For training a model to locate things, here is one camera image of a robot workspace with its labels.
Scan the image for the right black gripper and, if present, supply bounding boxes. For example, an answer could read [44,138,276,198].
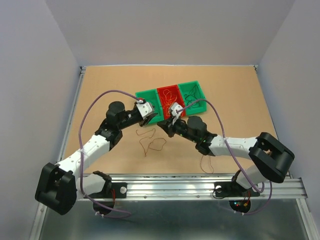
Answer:
[157,115,199,144]

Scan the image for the orange wire bundle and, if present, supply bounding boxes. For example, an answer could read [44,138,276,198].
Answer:
[136,127,168,158]

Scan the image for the red plastic bin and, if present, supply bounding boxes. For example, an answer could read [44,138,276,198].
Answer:
[156,84,185,120]

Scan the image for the green plastic bin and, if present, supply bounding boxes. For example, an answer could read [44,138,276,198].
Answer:
[178,81,207,116]
[135,88,164,125]

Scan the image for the dark thin wire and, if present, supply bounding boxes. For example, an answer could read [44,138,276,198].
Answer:
[199,154,215,174]

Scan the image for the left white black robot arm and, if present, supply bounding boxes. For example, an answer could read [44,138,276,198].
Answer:
[35,100,156,215]

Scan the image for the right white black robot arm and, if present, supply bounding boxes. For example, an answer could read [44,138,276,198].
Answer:
[157,116,295,198]

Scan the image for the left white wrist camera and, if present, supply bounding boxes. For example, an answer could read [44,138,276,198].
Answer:
[136,99,155,120]

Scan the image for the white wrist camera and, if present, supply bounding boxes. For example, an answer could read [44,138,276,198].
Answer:
[136,99,155,120]
[169,102,184,125]

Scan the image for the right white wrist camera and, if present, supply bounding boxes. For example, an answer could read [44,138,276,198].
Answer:
[169,102,184,125]

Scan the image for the orange wires in red bin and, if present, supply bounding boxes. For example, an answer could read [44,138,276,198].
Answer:
[161,88,182,117]

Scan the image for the dark wires in right bin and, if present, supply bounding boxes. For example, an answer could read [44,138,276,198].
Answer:
[184,85,204,111]

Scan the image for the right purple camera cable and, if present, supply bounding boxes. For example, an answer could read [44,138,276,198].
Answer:
[174,98,273,217]

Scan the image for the purple camera cable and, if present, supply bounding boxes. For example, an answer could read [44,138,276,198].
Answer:
[78,89,145,219]
[174,98,273,217]

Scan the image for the aluminium mounting rail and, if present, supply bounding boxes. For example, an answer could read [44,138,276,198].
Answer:
[39,173,308,202]

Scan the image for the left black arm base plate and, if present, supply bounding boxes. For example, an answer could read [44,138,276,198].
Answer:
[89,182,128,199]

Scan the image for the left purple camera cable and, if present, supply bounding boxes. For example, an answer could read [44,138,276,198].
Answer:
[78,89,145,219]

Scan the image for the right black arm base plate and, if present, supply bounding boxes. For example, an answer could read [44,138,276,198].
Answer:
[212,181,260,199]

